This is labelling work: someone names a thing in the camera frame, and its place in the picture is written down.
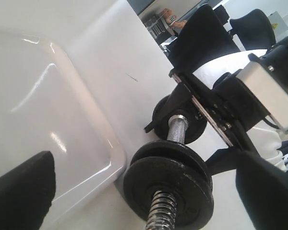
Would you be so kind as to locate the white rectangular tray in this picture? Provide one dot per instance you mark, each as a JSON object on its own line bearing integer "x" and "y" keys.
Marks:
{"x": 45, "y": 105}

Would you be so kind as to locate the black office chair near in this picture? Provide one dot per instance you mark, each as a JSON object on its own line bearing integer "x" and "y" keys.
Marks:
{"x": 202, "y": 39}

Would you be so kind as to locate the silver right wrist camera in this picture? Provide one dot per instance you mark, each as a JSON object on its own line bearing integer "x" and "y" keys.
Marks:
{"x": 267, "y": 80}

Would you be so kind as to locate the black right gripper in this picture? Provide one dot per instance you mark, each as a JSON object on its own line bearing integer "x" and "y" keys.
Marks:
{"x": 230, "y": 107}

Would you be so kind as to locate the black plate left on bar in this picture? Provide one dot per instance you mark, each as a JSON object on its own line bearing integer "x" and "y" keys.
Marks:
{"x": 175, "y": 151}

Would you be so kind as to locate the black plate right on bar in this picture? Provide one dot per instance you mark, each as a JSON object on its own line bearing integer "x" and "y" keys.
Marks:
{"x": 186, "y": 118}

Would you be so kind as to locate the black office chair far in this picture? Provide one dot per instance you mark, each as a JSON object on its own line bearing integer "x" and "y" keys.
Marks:
{"x": 254, "y": 30}

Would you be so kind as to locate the black office chair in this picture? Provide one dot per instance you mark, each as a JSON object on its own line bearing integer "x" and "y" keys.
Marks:
{"x": 202, "y": 39}
{"x": 254, "y": 30}

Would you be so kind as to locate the brown teddy bear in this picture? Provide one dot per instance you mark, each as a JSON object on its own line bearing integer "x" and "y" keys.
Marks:
{"x": 171, "y": 19}

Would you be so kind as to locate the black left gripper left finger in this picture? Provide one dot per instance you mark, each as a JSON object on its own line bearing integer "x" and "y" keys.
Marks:
{"x": 26, "y": 193}

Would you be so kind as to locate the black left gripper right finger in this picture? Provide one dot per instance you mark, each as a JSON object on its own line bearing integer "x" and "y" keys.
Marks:
{"x": 263, "y": 189}

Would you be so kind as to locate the black plate on bar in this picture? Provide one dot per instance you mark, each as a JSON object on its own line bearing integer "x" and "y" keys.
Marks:
{"x": 186, "y": 118}
{"x": 175, "y": 151}

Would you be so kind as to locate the grey cabinet with warning sticker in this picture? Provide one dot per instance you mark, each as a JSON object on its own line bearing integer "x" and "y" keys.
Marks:
{"x": 278, "y": 24}

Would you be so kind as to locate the black weight plate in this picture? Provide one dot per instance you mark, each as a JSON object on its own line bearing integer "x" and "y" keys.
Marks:
{"x": 192, "y": 193}

